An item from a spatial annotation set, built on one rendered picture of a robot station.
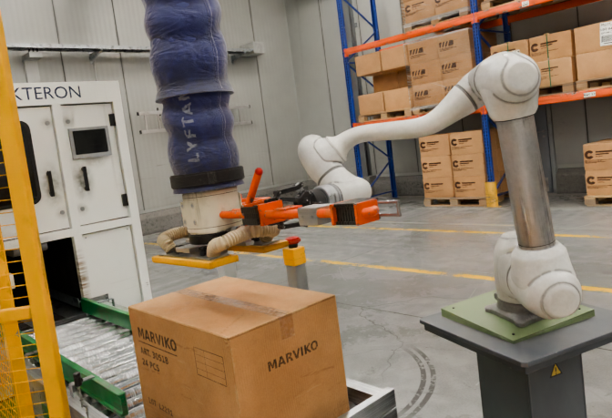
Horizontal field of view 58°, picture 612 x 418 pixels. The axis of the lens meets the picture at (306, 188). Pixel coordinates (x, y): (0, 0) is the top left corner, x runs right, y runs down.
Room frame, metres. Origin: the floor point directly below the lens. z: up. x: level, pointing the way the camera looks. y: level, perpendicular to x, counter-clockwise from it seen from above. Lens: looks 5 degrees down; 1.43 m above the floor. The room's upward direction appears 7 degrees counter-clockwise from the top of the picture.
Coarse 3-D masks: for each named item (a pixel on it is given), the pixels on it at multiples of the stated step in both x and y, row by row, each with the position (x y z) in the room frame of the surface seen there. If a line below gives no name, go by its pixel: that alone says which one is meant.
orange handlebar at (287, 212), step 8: (256, 200) 1.87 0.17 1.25; (280, 208) 1.45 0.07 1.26; (288, 208) 1.42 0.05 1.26; (296, 208) 1.45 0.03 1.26; (368, 208) 1.23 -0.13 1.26; (376, 208) 1.24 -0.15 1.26; (224, 216) 1.62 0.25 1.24; (232, 216) 1.59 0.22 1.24; (240, 216) 1.56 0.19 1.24; (264, 216) 1.48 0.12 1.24; (272, 216) 1.45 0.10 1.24; (280, 216) 1.43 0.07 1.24; (288, 216) 1.41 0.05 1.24; (296, 216) 1.38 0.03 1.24; (320, 216) 1.32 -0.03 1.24; (328, 216) 1.30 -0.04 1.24; (368, 216) 1.22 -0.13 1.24
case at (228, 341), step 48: (192, 288) 1.98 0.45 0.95; (240, 288) 1.89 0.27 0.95; (288, 288) 1.81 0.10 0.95; (144, 336) 1.77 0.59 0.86; (192, 336) 1.54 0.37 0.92; (240, 336) 1.42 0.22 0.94; (288, 336) 1.53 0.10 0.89; (336, 336) 1.65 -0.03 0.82; (144, 384) 1.82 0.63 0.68; (192, 384) 1.57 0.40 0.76; (240, 384) 1.41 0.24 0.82; (288, 384) 1.51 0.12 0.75; (336, 384) 1.64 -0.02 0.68
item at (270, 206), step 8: (280, 200) 1.53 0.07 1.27; (240, 208) 1.52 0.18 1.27; (248, 208) 1.50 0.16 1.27; (256, 208) 1.48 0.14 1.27; (264, 208) 1.49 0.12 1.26; (272, 208) 1.50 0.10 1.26; (248, 216) 1.51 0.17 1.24; (256, 216) 1.49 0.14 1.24; (248, 224) 1.50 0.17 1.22; (256, 224) 1.48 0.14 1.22; (264, 224) 1.48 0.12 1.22
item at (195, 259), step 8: (200, 248) 1.59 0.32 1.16; (160, 256) 1.72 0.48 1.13; (168, 256) 1.69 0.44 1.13; (176, 256) 1.65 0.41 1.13; (184, 256) 1.63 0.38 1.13; (192, 256) 1.61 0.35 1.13; (200, 256) 1.59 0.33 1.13; (224, 256) 1.56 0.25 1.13; (232, 256) 1.55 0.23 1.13; (176, 264) 1.63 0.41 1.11; (184, 264) 1.59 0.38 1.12; (192, 264) 1.56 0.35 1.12; (200, 264) 1.52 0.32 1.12; (208, 264) 1.50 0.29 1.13; (216, 264) 1.51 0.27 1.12; (224, 264) 1.52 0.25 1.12
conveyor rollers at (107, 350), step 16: (80, 320) 3.21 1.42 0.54; (96, 320) 3.18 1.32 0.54; (32, 336) 3.03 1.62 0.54; (64, 336) 2.97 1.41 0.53; (80, 336) 2.87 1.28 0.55; (96, 336) 2.84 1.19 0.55; (112, 336) 2.80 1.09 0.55; (128, 336) 2.77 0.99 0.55; (64, 352) 2.64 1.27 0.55; (80, 352) 2.67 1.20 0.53; (96, 352) 2.63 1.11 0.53; (112, 352) 2.59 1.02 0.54; (128, 352) 2.56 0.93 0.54; (96, 368) 2.38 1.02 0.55; (112, 368) 2.41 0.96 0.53; (128, 368) 2.37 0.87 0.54; (128, 384) 2.18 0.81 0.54; (128, 400) 2.01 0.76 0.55; (112, 416) 1.94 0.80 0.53; (128, 416) 1.90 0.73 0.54; (144, 416) 1.86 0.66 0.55
